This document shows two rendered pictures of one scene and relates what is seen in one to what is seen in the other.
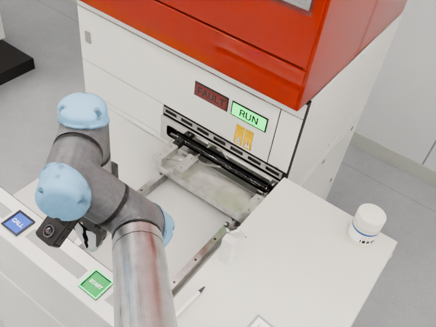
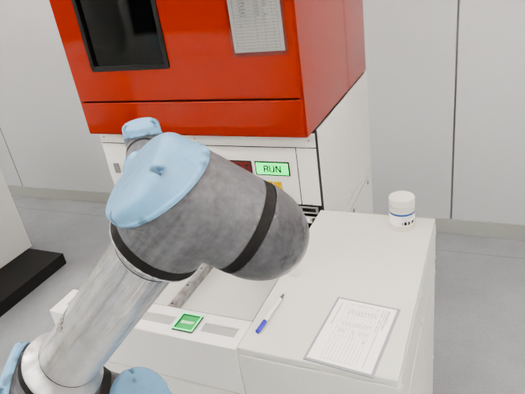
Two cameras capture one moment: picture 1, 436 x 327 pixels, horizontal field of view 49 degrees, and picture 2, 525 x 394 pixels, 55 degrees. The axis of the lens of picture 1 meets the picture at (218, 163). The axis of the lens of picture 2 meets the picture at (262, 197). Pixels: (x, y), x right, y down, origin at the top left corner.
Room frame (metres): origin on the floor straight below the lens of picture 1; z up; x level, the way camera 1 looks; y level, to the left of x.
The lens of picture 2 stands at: (-0.41, 0.04, 1.74)
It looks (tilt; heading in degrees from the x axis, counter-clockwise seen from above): 27 degrees down; 358
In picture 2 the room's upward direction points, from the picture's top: 9 degrees counter-clockwise
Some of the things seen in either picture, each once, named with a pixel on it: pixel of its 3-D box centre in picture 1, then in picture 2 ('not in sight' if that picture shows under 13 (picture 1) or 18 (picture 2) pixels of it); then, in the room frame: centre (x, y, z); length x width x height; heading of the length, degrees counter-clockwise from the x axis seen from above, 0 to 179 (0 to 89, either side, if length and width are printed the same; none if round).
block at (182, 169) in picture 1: (185, 165); not in sight; (1.02, 0.09, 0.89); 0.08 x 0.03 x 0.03; 151
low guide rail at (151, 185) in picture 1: (131, 202); (195, 280); (0.90, 0.23, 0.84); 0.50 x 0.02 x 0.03; 151
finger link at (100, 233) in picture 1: (95, 228); not in sight; (0.53, 0.21, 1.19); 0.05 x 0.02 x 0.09; 61
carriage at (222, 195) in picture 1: (205, 185); not in sight; (0.99, 0.03, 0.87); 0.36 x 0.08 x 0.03; 61
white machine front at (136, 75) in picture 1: (177, 97); (208, 185); (1.18, 0.16, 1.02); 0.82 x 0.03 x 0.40; 61
